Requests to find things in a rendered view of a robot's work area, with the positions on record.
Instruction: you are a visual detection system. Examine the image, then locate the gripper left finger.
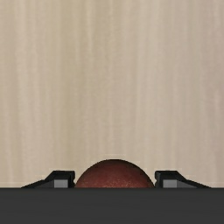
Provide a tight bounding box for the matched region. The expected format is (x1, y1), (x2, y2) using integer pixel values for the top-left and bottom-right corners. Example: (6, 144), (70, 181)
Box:
(21, 170), (76, 189)

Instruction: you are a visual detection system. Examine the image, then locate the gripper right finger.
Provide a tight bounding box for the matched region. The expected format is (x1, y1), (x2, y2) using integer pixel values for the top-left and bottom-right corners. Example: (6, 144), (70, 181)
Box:
(154, 170), (212, 189)

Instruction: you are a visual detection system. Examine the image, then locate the dark red peach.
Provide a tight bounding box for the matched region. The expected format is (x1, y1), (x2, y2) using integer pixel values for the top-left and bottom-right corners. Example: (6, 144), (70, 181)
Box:
(74, 158), (155, 189)

